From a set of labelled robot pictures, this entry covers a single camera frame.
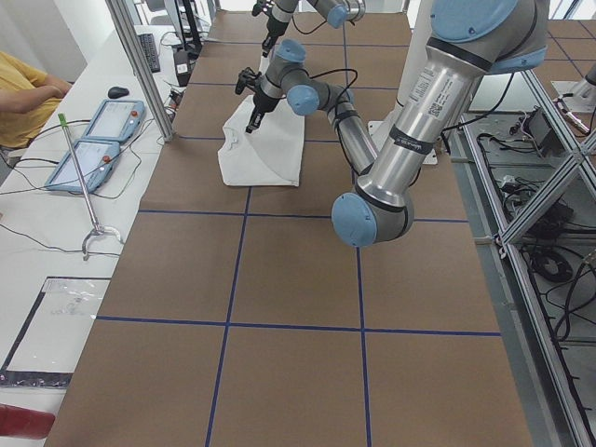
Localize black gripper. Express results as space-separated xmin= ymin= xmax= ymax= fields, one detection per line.
xmin=262 ymin=18 xmax=287 ymax=57
xmin=245 ymin=87 xmax=279 ymax=133

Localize white long-sleeve printed shirt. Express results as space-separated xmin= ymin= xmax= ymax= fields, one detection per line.
xmin=218 ymin=95 xmax=305 ymax=187

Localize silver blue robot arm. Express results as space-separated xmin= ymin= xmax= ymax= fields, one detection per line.
xmin=237 ymin=1 xmax=549 ymax=247
xmin=251 ymin=0 xmax=366 ymax=57

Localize black keyboard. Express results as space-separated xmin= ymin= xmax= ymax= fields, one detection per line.
xmin=137 ymin=34 xmax=161 ymax=73

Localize upper blue teach pendant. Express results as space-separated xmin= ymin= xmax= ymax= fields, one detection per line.
xmin=83 ymin=100 xmax=145 ymax=143

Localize blue teach pendant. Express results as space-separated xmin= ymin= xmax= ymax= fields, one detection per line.
xmin=83 ymin=100 xmax=145 ymax=143
xmin=45 ymin=139 xmax=120 ymax=193

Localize black computer mouse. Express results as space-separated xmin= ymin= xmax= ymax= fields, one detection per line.
xmin=107 ymin=87 xmax=129 ymax=100

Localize lower blue teach pendant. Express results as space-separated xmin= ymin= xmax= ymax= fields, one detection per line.
xmin=45 ymin=139 xmax=120 ymax=193

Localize metal reacher grabber tool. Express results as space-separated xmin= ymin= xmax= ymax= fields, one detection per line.
xmin=58 ymin=113 xmax=125 ymax=261

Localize person in yellow shirt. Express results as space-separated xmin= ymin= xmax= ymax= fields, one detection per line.
xmin=1 ymin=51 xmax=73 ymax=149

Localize plastic bag with paper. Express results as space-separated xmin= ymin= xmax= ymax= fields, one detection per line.
xmin=1 ymin=277 xmax=110 ymax=389

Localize red cylinder object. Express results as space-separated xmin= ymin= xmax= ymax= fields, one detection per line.
xmin=1 ymin=404 xmax=55 ymax=440

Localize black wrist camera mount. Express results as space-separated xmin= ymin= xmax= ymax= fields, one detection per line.
xmin=235 ymin=67 xmax=262 ymax=95
xmin=251 ymin=0 xmax=275 ymax=17

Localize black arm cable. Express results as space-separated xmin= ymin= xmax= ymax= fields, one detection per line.
xmin=306 ymin=67 xmax=359 ymax=117

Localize grey aluminium frame post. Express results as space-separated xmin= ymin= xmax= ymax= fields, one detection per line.
xmin=105 ymin=0 xmax=173 ymax=142

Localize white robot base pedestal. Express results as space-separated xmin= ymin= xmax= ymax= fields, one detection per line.
xmin=367 ymin=0 xmax=466 ymax=165

